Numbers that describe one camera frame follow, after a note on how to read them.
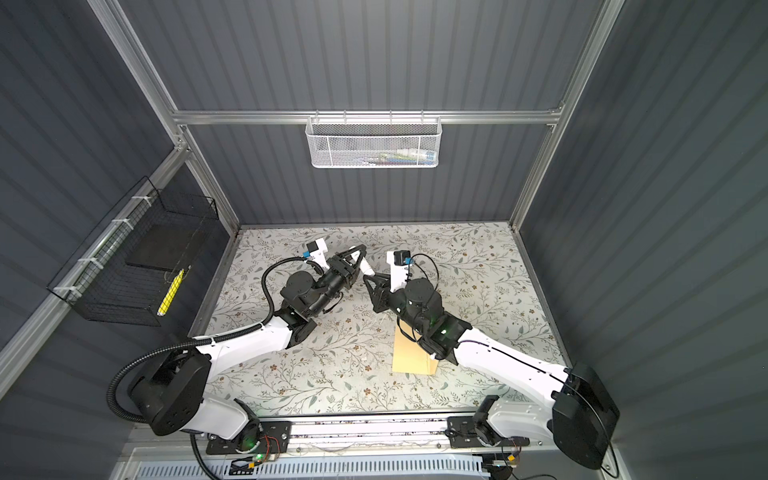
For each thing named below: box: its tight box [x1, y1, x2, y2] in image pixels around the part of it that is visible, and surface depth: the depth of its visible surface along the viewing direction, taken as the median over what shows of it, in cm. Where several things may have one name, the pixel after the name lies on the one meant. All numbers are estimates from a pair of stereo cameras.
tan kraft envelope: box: [392, 319, 438, 375], surface depth 86 cm
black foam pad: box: [125, 224, 201, 272], surface depth 77 cm
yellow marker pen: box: [156, 268, 185, 317], surface depth 70 cm
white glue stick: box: [360, 257, 376, 276], surface depth 74 cm
